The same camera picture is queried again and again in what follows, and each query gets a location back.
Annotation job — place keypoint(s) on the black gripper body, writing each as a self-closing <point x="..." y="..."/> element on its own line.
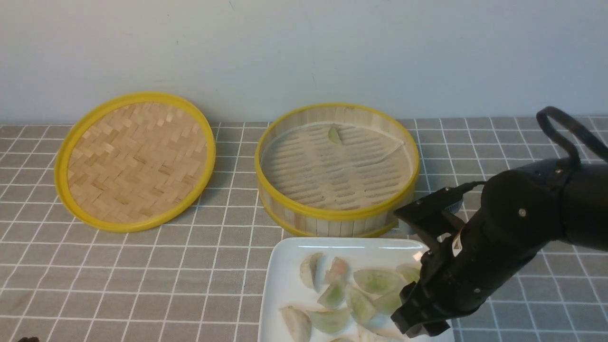
<point x="459" y="274"/>

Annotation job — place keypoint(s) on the yellow rimmed bamboo steamer basket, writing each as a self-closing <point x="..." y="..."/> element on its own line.
<point x="314" y="188"/>

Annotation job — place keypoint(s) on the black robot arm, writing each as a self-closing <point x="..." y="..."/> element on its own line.
<point x="551" y="200"/>

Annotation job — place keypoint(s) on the pink dumpling on plate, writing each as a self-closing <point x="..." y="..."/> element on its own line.
<point x="337" y="272"/>

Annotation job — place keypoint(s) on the white square plate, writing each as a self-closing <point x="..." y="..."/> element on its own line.
<point x="283" y="284"/>

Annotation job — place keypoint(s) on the white dumpling bottom edge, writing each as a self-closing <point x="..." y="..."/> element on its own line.
<point x="365" y="335"/>

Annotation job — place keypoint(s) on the small green dumpling centre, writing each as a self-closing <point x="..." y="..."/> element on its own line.
<point x="333" y="296"/>

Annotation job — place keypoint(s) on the white dumpling upper left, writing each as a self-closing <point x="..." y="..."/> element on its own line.
<point x="308" y="270"/>

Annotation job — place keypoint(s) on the white dumpling lower left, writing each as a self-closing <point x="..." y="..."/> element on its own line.
<point x="297" y="322"/>

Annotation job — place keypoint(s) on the yellow rimmed bamboo steamer lid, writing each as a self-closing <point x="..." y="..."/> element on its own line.
<point x="135" y="162"/>

